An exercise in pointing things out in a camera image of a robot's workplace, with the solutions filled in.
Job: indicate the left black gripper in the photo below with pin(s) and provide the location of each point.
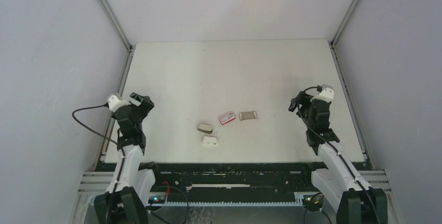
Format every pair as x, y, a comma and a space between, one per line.
146, 104

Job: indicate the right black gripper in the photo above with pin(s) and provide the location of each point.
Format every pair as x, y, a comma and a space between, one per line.
305, 100

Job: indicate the beige mini stapler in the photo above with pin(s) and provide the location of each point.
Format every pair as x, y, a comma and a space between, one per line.
209, 141
205, 128

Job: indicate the red white staple box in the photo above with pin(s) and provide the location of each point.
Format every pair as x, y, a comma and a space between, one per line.
226, 118

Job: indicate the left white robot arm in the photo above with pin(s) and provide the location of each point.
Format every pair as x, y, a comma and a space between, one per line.
128, 192

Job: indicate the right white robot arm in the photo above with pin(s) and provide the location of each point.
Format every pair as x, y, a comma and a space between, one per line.
353, 198

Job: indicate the left green circuit board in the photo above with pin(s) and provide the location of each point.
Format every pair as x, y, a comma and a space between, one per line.
156, 200

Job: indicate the green circuit board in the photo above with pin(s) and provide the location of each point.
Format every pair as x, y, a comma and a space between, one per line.
156, 200
318, 200

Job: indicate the right green circuit board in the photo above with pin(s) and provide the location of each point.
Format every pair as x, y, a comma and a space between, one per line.
318, 200

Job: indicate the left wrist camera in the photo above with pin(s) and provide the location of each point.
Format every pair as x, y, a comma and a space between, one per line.
114, 102

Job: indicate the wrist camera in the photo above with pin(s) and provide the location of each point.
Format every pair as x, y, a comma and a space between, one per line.
114, 102
326, 93

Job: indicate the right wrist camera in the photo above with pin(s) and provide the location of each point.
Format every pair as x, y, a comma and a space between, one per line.
326, 93

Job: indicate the left aluminium frame post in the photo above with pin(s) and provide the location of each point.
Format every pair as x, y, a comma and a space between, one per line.
117, 27

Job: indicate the aluminium frame post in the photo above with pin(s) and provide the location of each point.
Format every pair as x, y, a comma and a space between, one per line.
117, 27
333, 45

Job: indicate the right aluminium frame post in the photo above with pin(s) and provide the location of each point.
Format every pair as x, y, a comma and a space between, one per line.
333, 45

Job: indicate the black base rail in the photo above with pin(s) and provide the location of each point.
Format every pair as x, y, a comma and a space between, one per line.
237, 182

